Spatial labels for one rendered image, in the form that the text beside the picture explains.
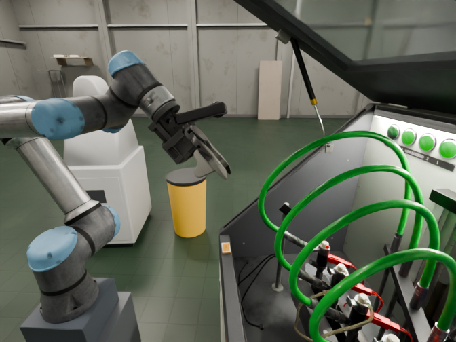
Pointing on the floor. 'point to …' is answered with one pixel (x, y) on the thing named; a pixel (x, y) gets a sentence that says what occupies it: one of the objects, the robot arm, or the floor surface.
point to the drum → (187, 201)
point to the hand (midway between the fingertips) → (228, 170)
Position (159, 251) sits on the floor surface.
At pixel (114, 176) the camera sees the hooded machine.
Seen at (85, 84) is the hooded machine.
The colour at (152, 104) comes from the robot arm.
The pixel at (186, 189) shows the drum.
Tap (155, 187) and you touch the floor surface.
